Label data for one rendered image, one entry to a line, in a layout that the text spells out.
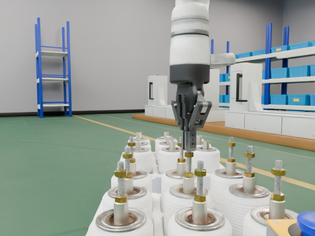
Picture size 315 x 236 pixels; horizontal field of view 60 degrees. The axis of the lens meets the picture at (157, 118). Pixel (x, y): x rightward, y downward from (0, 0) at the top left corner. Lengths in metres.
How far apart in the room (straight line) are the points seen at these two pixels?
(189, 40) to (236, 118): 2.66
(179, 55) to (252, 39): 9.31
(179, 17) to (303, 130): 2.22
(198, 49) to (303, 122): 2.18
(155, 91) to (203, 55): 4.41
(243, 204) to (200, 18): 0.34
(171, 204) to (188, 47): 0.28
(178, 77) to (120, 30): 6.68
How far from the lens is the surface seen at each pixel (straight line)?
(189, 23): 0.50
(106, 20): 7.09
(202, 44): 0.50
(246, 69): 3.19
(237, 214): 0.55
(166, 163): 0.92
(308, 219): 0.28
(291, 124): 2.69
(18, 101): 6.51
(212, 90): 3.79
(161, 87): 4.92
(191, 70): 0.49
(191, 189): 0.54
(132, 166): 0.64
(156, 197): 0.72
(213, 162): 0.94
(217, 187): 0.66
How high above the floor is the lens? 0.44
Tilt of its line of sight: 5 degrees down
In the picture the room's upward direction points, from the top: straight up
